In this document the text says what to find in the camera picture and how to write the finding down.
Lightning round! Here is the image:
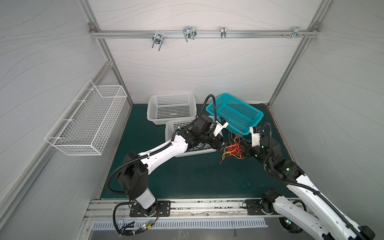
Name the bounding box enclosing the aluminium crossbar rail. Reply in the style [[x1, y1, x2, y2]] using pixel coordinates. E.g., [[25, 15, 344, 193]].
[[90, 29, 320, 39]]

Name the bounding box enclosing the red cable tangle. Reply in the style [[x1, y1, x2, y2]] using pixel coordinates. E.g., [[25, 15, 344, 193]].
[[219, 129, 250, 165]]

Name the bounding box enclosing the white plastic basket near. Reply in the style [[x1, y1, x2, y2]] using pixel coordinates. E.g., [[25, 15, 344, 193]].
[[166, 115, 218, 158]]

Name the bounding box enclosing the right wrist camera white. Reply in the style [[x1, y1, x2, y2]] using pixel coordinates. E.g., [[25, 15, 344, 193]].
[[250, 127, 261, 147]]

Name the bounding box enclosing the metal hook clamp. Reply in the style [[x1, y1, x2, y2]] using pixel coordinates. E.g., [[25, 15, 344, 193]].
[[221, 27, 227, 39], [282, 27, 309, 39], [183, 26, 197, 42], [152, 33, 164, 51]]

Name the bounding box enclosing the yellow cable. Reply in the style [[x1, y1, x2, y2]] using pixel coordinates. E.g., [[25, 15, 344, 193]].
[[221, 149, 244, 160]]

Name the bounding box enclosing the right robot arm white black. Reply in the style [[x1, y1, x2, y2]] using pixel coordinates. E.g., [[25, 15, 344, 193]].
[[245, 123, 376, 240]]

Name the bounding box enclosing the white plastic basket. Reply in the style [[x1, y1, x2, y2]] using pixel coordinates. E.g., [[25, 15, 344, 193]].
[[166, 115, 218, 158], [147, 93, 197, 125]]

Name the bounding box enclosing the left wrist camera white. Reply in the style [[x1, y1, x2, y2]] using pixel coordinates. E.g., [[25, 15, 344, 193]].
[[213, 117, 229, 137]]

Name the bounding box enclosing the white vented cable duct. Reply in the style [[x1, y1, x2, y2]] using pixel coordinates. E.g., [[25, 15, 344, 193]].
[[92, 218, 269, 231]]

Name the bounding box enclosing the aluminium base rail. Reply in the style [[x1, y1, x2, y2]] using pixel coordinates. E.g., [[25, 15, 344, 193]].
[[83, 197, 304, 221]]

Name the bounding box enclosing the white wire wall basket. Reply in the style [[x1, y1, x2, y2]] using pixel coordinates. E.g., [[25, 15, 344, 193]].
[[45, 80, 127, 156]]

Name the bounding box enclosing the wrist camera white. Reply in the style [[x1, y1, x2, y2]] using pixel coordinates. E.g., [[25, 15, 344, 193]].
[[213, 117, 229, 137], [250, 127, 261, 147]]

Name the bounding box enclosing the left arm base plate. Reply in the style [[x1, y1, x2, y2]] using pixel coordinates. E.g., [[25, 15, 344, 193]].
[[130, 200, 171, 218]]

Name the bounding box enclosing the teal plastic basket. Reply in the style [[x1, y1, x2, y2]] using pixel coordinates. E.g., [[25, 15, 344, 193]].
[[216, 93, 264, 136]]

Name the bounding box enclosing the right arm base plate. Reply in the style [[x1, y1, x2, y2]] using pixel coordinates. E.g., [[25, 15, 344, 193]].
[[241, 199, 271, 216]]

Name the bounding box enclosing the white plastic basket far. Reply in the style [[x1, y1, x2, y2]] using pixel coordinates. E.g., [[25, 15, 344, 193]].
[[147, 93, 197, 125]]

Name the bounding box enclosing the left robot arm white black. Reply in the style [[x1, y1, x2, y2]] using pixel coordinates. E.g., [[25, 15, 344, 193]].
[[105, 94, 228, 210]]

